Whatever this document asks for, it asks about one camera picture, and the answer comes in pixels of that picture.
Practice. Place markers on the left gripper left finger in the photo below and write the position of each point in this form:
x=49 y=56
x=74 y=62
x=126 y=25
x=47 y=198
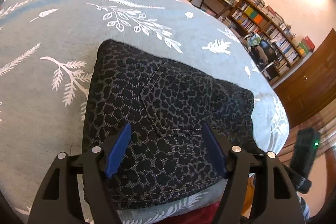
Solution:
x=71 y=179

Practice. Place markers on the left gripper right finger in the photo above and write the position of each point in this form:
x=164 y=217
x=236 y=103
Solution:
x=258 y=188

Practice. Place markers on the dark leopard print pants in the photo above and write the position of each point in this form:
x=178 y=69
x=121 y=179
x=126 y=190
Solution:
x=165 y=102

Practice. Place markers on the black metal chair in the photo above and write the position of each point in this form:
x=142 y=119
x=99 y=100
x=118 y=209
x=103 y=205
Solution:
x=263 y=54

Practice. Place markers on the wooden bookshelf with books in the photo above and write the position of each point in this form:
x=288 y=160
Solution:
x=252 y=17

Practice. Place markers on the teal leaf print bedspread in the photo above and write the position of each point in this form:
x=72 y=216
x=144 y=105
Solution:
x=73 y=72

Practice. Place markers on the dark wooden desk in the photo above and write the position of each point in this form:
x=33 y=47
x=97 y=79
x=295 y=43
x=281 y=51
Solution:
x=216 y=8

